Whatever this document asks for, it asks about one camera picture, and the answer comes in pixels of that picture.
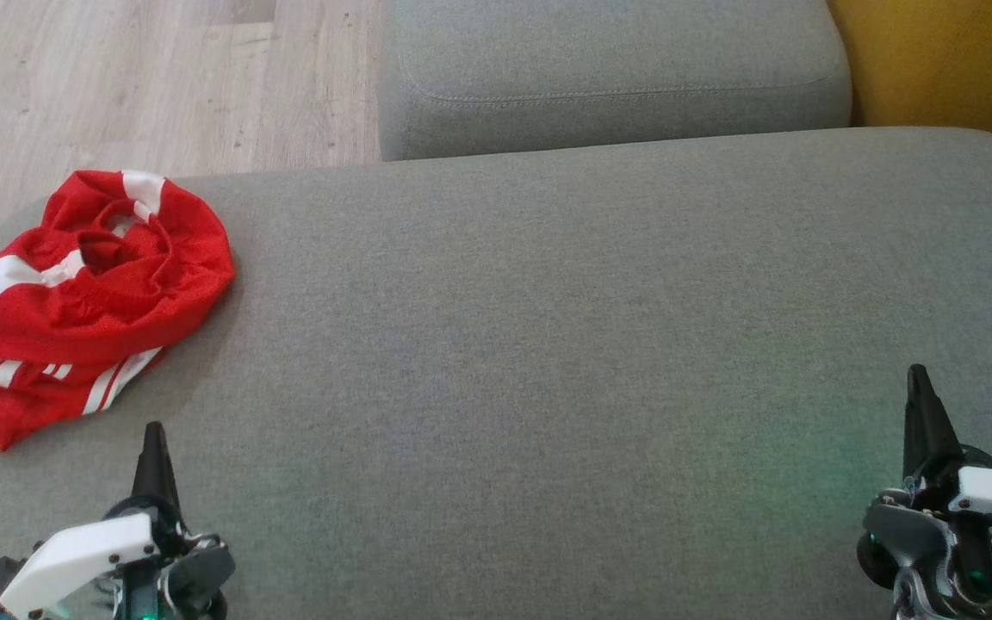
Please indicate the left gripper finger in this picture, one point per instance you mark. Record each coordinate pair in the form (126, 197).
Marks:
(156, 478)

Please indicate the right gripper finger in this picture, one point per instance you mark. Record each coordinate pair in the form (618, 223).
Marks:
(925, 430)

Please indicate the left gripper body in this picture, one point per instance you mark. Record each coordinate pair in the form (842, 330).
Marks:
(91, 551)

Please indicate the red shirt with white band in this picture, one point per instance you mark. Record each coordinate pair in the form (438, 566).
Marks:
(156, 258)

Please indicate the mustard yellow upholstered furniture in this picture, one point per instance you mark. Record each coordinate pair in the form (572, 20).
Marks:
(952, 60)

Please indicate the grey fabric sofa seat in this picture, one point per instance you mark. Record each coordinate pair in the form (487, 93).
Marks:
(548, 344)

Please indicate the grey sofa cushion block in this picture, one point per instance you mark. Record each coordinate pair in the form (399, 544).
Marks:
(616, 77)

